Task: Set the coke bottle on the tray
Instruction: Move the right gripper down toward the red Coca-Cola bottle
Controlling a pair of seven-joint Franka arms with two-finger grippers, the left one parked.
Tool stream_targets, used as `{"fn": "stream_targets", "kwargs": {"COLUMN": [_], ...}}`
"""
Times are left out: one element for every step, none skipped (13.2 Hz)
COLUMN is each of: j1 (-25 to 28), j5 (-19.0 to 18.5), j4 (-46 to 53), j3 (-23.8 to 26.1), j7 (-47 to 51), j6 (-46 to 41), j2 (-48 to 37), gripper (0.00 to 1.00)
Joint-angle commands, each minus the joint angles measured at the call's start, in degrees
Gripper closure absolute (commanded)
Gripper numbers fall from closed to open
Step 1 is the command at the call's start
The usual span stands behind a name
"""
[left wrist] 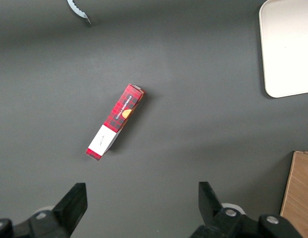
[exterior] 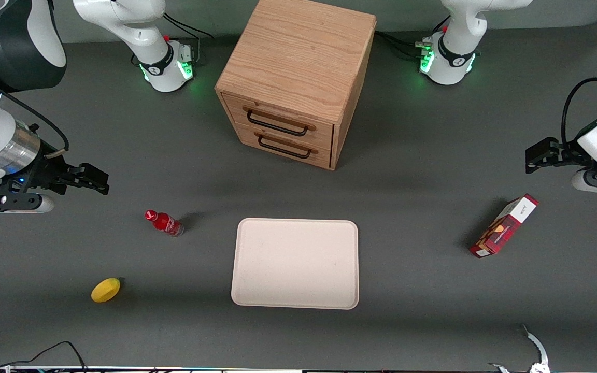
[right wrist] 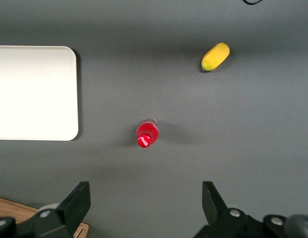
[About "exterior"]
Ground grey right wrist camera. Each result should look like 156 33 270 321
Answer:
0 191 55 214

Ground black arm base cables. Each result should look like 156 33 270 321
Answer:
374 15 452 62
132 11 215 68

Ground wooden drawer front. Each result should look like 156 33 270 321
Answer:
221 93 335 151
232 122 333 169

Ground black left arm base cables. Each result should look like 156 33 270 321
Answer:
374 15 452 62

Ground wooden drawer cabinet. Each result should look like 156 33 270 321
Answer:
215 0 377 171

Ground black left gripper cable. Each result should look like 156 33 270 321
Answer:
561 77 597 151

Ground cream plastic tray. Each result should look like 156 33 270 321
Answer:
231 218 360 310

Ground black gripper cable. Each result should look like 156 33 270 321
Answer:
561 77 597 151
0 62 70 157

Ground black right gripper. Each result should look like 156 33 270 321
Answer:
16 142 110 196

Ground yellow lemon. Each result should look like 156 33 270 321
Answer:
91 278 122 304

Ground red cookie box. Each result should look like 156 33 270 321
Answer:
468 194 540 259

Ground white curved plastic strip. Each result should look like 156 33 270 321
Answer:
489 324 551 373

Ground black right arm base cables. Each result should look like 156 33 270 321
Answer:
132 11 215 68

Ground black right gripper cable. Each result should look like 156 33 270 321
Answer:
0 62 70 157

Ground red coke bottle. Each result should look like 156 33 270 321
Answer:
145 209 185 237

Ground black metal drawer handle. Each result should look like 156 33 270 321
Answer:
246 106 316 137
257 132 318 160

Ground thin black floor cable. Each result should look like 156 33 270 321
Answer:
0 340 88 373

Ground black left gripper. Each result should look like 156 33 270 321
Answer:
525 137 597 175

